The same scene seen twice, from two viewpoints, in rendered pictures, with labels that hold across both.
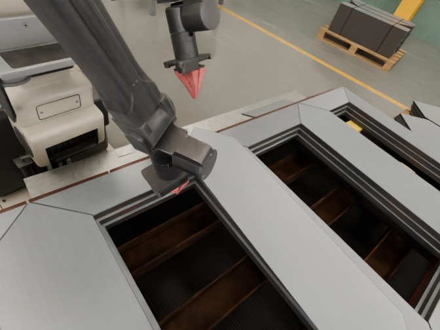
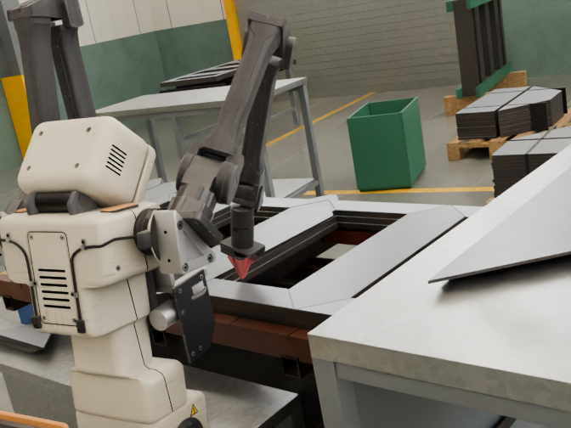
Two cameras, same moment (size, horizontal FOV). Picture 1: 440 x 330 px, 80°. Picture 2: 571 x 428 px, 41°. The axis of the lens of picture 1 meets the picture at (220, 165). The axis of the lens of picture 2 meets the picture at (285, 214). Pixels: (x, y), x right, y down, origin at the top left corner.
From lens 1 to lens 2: 195 cm
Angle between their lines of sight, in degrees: 76
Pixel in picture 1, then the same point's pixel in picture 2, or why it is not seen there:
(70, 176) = (218, 417)
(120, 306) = (342, 261)
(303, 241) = (258, 237)
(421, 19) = not seen: outside the picture
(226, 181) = (218, 266)
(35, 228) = (313, 297)
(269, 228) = not seen: hidden behind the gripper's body
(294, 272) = (285, 234)
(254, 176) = not seen: hidden behind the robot
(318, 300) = (298, 227)
